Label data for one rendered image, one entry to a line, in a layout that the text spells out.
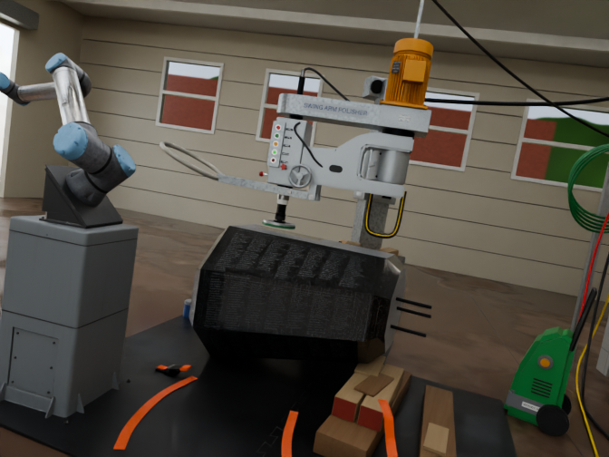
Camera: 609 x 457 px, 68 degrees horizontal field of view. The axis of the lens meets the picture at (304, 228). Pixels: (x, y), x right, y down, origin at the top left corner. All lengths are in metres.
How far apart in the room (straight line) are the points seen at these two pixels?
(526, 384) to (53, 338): 2.59
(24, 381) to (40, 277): 0.49
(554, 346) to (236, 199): 7.41
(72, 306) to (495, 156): 7.91
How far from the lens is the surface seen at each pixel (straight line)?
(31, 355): 2.43
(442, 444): 2.42
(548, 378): 3.15
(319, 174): 2.85
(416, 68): 2.84
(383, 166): 2.83
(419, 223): 8.89
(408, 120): 2.82
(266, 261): 2.63
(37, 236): 2.29
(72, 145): 2.12
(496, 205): 9.04
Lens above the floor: 1.21
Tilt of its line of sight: 6 degrees down
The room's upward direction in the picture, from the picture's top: 9 degrees clockwise
